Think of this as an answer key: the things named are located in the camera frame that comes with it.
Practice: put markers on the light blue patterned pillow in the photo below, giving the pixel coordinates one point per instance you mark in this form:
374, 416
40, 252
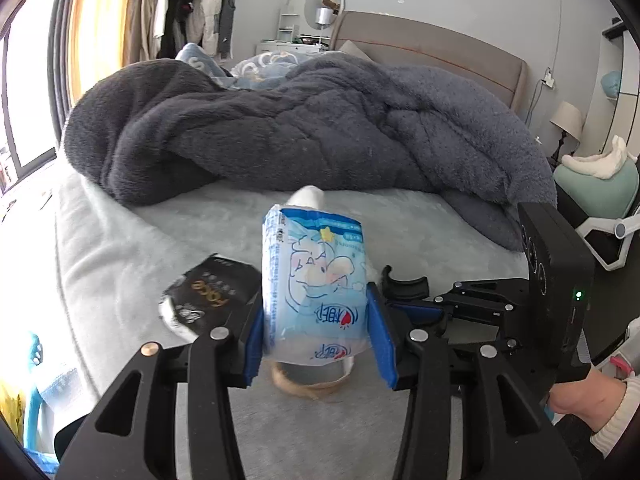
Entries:
200, 62

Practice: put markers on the white desktop shelf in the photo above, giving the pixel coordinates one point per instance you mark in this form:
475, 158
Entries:
288, 22

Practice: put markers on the beige hanging coat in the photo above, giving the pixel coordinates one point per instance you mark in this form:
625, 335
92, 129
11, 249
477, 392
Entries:
147, 15

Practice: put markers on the white cylinder lamp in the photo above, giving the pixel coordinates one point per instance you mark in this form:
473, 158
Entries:
324, 16

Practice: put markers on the cone shade table lamp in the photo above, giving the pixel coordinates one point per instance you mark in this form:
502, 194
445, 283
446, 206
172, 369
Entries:
567, 120

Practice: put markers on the green chair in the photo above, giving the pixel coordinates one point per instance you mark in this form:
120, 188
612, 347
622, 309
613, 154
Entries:
595, 195

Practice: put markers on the beige padded headboard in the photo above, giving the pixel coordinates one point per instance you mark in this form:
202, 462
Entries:
450, 55

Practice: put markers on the white hanging jacket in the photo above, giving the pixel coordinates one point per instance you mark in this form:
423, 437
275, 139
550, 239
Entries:
202, 5

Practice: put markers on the white rolled sock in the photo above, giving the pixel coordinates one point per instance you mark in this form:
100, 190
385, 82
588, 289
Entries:
307, 196

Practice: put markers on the yellow curtain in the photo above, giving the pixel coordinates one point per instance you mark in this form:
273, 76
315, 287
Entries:
95, 25

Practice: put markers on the grey hanging pants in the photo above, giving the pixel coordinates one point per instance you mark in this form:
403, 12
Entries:
226, 20

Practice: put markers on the light blue tissue packet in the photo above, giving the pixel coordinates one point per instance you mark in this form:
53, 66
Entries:
315, 280

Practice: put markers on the blue printed plastic bag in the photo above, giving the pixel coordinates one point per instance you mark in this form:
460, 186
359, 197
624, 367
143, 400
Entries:
42, 462

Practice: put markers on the white plush cushion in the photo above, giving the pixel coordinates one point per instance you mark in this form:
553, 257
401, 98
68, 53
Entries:
600, 162

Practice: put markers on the wall outlet with charger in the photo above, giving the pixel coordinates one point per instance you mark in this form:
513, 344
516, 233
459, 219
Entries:
549, 80

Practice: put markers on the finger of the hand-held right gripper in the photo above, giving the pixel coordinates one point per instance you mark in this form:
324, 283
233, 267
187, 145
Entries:
405, 287
425, 315

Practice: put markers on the dark grey fleece blanket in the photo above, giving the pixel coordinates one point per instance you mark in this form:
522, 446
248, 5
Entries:
300, 125

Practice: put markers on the person's right hand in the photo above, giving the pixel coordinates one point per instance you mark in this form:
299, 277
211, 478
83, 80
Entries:
587, 397

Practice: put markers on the person's right forearm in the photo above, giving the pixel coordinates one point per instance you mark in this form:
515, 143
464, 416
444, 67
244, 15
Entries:
617, 425

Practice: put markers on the black foil packet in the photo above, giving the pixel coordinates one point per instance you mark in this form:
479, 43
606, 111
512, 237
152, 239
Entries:
210, 290

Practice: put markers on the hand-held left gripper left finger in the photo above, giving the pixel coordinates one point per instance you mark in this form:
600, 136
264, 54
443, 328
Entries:
254, 345

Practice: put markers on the tan fuzzy band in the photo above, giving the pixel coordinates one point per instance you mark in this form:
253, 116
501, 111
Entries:
300, 390

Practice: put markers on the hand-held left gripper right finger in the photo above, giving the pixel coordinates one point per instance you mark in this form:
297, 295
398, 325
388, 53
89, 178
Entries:
382, 340

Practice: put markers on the grey curtain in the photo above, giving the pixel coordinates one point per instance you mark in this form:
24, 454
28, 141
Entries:
62, 35

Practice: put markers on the window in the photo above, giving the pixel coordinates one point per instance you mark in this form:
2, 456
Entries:
25, 100

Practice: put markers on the black hanging garment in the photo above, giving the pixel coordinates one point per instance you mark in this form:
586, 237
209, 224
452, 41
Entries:
174, 15

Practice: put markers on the yellow plastic bag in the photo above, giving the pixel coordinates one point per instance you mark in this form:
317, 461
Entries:
10, 407

